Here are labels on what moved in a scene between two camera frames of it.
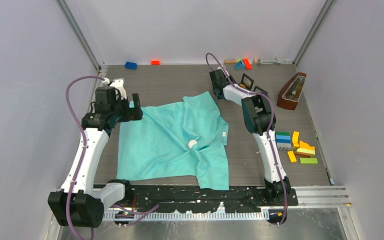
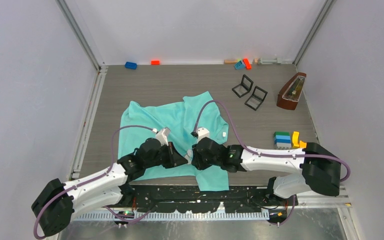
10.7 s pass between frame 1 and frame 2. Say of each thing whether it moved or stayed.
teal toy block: stayed
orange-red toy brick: stayed
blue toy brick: stayed
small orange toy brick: stayed
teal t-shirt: stayed
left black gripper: moved
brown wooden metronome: stayed
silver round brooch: moved
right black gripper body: moved
